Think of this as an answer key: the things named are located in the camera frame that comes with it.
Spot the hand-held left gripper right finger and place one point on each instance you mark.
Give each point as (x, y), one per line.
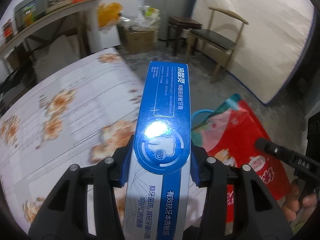
(194, 170)

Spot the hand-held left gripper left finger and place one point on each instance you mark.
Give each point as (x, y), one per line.
(125, 172)

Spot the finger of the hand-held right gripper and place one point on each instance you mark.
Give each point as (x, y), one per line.
(300, 162)

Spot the blue plastic basket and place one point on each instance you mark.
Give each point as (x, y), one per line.
(200, 116)

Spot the red snack bag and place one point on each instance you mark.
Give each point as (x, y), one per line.
(250, 135)

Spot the blue toothpaste box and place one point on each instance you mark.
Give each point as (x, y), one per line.
(162, 105)

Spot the person's right hand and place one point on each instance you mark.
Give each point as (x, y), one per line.
(292, 205)

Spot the floral tablecloth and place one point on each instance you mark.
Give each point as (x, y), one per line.
(75, 92)

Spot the white mattress with blue edge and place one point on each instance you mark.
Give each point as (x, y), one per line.
(262, 30)

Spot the large cardboard box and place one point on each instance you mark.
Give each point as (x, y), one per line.
(138, 41)

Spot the wooden armchair with dark seat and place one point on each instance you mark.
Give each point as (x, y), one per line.
(212, 36)

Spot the white sack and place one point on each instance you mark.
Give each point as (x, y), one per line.
(55, 55)

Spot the black cloth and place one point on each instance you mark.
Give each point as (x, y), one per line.
(6, 85)

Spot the dark wooden stool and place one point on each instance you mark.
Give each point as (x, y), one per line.
(185, 21)

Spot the white plastic bag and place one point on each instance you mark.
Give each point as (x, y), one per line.
(147, 17)

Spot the yellow plastic bag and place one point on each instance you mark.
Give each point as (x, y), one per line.
(110, 12)

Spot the grey shelf table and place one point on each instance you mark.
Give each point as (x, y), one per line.
(50, 17)

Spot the jars on shelf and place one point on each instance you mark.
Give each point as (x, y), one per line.
(7, 31)

